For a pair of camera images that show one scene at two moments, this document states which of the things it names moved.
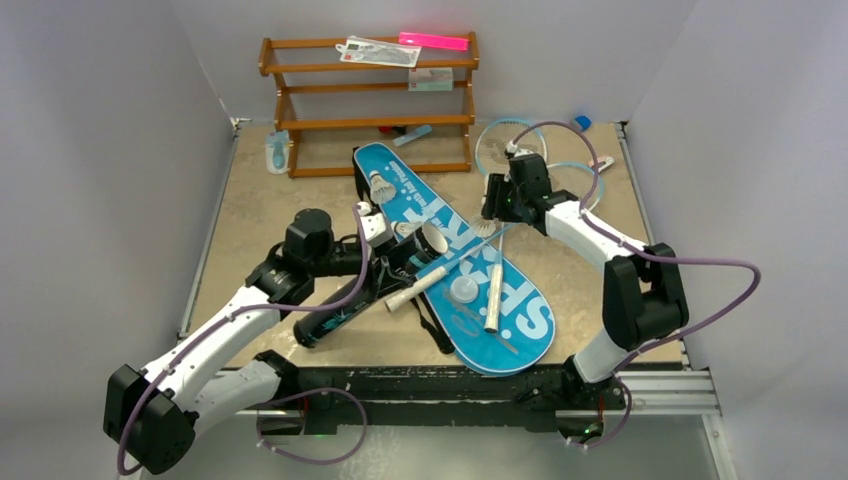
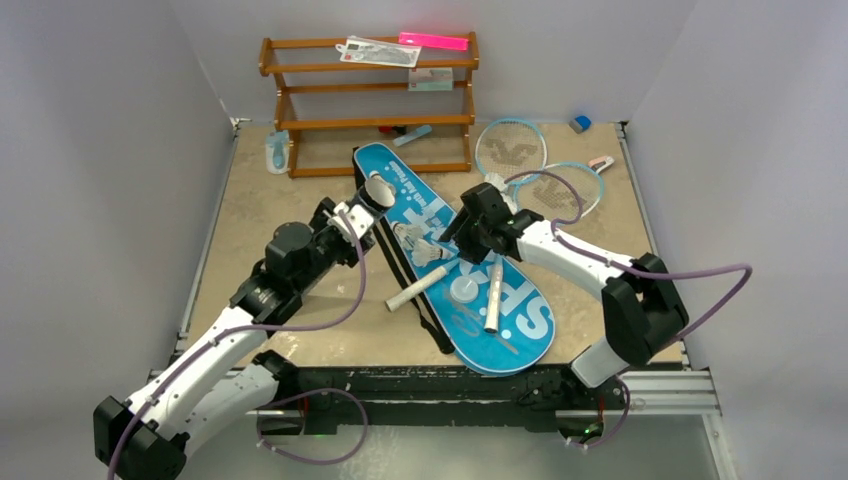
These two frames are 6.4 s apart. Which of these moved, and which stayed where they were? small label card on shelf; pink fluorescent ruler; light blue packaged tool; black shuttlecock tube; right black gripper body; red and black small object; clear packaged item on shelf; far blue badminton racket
Moved: black shuttlecock tube; right black gripper body
Stayed: small label card on shelf; light blue packaged tool; red and black small object; far blue badminton racket; pink fluorescent ruler; clear packaged item on shelf
